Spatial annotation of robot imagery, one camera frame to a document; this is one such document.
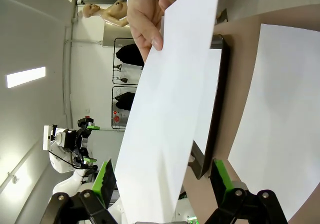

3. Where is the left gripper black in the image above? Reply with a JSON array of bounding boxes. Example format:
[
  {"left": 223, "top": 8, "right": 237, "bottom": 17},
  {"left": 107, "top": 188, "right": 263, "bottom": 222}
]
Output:
[{"left": 65, "top": 118, "right": 101, "bottom": 169}]

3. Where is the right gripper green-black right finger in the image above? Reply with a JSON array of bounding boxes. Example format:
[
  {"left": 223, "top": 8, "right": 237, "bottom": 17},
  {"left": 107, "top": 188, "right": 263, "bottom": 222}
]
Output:
[{"left": 204, "top": 158, "right": 288, "bottom": 224}]

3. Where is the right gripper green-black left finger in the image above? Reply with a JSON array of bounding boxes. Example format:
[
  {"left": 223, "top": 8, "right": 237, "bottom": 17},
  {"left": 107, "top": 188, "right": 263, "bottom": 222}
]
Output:
[{"left": 44, "top": 158, "right": 118, "bottom": 224}]

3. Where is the person's right hand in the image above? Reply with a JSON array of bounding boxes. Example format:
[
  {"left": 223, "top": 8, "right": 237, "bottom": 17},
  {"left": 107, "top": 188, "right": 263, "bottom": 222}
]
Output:
[{"left": 126, "top": 0, "right": 176, "bottom": 67}]

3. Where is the black bag on rack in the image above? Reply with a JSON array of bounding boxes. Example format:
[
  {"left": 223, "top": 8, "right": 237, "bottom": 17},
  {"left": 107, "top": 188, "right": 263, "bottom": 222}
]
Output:
[
  {"left": 114, "top": 91, "right": 137, "bottom": 111},
  {"left": 116, "top": 43, "right": 146, "bottom": 68}
]

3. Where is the dark brown serving tray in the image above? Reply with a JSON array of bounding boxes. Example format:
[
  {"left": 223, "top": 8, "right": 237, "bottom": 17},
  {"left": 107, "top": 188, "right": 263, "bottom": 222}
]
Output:
[{"left": 189, "top": 34, "right": 231, "bottom": 181}]

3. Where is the rectangular ceiling light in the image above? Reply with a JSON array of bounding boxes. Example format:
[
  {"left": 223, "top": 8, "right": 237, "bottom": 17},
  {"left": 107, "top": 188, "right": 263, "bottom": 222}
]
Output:
[{"left": 6, "top": 66, "right": 47, "bottom": 89}]

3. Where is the silver metal panel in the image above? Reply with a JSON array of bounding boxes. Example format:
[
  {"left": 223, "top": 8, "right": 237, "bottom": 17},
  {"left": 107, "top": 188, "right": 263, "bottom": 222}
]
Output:
[{"left": 102, "top": 22, "right": 135, "bottom": 48}]

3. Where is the beige mannequin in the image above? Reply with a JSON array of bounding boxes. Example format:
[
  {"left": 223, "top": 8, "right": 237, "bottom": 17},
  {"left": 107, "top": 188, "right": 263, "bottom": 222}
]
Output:
[{"left": 81, "top": 0, "right": 131, "bottom": 29}]

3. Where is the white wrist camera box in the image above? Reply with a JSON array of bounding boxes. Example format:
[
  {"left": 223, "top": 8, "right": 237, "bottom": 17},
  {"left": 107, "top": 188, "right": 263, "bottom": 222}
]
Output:
[{"left": 42, "top": 125, "right": 57, "bottom": 151}]

